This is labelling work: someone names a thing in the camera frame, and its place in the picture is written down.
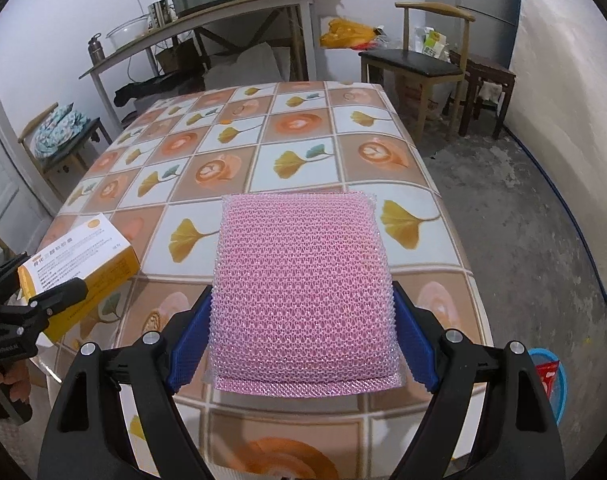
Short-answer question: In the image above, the yellow white medicine box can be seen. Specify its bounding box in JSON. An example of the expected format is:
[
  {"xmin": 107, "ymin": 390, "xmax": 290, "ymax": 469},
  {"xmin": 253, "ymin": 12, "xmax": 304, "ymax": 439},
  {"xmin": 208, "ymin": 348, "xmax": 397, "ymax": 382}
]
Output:
[{"xmin": 18, "ymin": 214, "xmax": 140, "ymax": 342}]

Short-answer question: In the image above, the pink mesh sponge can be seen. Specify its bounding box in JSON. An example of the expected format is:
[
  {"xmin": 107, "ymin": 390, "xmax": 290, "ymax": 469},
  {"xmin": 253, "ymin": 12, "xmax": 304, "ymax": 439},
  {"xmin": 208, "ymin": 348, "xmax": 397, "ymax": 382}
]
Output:
[{"xmin": 209, "ymin": 192, "xmax": 404, "ymax": 398}]

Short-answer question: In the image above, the red colourful snack bag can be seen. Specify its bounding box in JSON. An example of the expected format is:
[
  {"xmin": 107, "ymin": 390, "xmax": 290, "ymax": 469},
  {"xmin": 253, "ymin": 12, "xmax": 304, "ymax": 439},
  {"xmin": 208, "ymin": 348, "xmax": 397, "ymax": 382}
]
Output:
[{"xmin": 535, "ymin": 360, "xmax": 559, "ymax": 398}]

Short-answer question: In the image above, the blue mesh trash basket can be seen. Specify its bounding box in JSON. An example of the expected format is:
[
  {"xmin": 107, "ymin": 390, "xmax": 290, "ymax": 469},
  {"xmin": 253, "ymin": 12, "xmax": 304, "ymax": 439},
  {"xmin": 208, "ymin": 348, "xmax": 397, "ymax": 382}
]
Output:
[{"xmin": 529, "ymin": 348, "xmax": 569, "ymax": 425}]

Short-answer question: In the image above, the person's left hand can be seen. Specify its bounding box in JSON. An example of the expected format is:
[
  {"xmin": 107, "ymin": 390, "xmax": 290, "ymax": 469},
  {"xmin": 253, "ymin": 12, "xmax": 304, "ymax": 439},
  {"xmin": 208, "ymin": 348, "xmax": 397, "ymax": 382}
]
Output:
[{"xmin": 0, "ymin": 361, "xmax": 31, "ymax": 403}]

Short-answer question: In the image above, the white door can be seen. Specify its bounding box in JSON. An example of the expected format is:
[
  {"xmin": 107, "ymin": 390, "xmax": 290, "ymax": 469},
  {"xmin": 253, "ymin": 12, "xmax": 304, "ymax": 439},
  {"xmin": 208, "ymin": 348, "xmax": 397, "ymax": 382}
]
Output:
[{"xmin": 0, "ymin": 100, "xmax": 61, "ymax": 259}]

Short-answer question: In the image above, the patterned table cover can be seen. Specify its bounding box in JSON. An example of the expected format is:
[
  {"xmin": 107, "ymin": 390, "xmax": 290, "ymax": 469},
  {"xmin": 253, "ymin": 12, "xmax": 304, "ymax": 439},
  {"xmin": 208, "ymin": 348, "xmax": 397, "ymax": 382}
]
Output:
[{"xmin": 45, "ymin": 81, "xmax": 491, "ymax": 479}]

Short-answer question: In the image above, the chair with folded blanket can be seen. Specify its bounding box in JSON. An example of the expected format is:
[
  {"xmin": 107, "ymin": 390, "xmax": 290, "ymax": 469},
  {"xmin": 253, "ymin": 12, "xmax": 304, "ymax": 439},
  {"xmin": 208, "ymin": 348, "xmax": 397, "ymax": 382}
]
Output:
[{"xmin": 17, "ymin": 102, "xmax": 112, "ymax": 200}]

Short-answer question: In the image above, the dark metal water bottle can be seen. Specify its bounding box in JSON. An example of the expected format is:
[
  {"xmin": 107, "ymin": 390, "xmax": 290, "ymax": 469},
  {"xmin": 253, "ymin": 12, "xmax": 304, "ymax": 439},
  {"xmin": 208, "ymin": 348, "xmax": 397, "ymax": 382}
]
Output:
[{"xmin": 87, "ymin": 32, "xmax": 105, "ymax": 66}]

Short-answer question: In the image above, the clear glass bowl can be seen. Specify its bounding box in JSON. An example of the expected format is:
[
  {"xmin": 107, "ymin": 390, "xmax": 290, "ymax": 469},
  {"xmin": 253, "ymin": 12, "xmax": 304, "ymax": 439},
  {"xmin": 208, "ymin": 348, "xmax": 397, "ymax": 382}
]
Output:
[{"xmin": 106, "ymin": 14, "xmax": 149, "ymax": 50}]

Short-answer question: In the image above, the white mattress blue trim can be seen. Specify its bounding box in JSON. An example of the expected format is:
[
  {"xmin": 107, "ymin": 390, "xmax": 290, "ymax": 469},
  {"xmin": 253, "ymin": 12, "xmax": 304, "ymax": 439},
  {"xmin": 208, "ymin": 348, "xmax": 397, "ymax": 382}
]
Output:
[{"xmin": 507, "ymin": 0, "xmax": 607, "ymax": 298}]

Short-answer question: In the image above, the dark wooden stool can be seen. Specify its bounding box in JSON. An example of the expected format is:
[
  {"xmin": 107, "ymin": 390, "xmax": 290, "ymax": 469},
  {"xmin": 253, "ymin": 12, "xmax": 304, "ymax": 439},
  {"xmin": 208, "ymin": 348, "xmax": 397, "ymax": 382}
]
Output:
[{"xmin": 459, "ymin": 54, "xmax": 516, "ymax": 140}]

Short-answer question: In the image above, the long grey side table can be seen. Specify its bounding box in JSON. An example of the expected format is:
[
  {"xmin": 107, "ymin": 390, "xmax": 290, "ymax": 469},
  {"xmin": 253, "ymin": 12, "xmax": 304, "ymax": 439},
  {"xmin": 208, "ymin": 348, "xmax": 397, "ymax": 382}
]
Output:
[{"xmin": 82, "ymin": 0, "xmax": 319, "ymax": 132}]

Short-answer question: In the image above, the yellow plastic bag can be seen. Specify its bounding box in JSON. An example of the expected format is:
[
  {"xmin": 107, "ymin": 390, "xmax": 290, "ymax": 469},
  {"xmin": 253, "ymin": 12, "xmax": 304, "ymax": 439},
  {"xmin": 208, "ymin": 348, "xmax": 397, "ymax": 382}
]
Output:
[{"xmin": 320, "ymin": 18, "xmax": 383, "ymax": 51}]

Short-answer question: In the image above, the wooden chair black seat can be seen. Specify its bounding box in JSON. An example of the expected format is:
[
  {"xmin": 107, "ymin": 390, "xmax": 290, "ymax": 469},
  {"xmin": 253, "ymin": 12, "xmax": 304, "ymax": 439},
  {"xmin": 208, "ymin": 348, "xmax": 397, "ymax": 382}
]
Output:
[{"xmin": 359, "ymin": 1, "xmax": 476, "ymax": 141}]

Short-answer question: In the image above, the grey refrigerator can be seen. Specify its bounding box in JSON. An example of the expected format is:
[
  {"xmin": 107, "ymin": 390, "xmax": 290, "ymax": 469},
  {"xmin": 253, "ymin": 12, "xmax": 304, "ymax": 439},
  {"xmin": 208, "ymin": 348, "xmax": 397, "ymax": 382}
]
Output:
[{"xmin": 421, "ymin": 0, "xmax": 524, "ymax": 68}]

